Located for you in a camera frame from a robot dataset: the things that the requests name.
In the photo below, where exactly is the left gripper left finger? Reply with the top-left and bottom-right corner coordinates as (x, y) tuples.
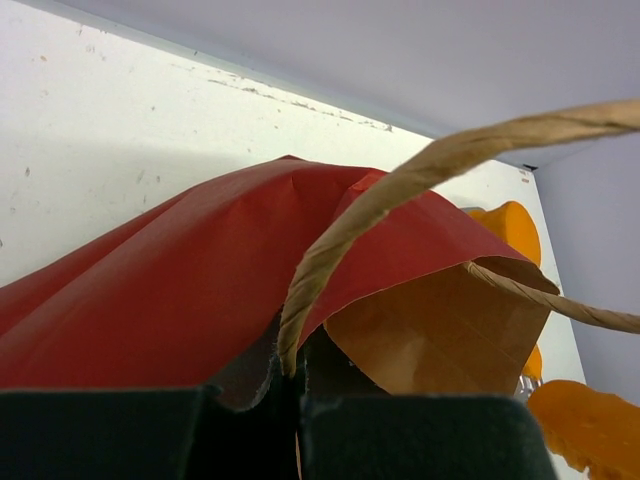
(203, 314), (283, 412)

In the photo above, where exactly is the twisted yellow fake bread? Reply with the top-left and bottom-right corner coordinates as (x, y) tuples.
(527, 380), (639, 479)

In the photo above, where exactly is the long orange fake baguette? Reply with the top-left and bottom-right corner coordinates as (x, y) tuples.
(522, 345), (543, 381)

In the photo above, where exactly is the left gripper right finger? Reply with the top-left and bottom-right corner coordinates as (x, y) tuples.
(302, 329), (387, 396)

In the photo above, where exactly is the steel tray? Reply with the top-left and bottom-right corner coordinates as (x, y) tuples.
(514, 374), (543, 402)

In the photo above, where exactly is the round orange fake bun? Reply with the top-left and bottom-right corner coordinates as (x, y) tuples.
(466, 201), (542, 267)

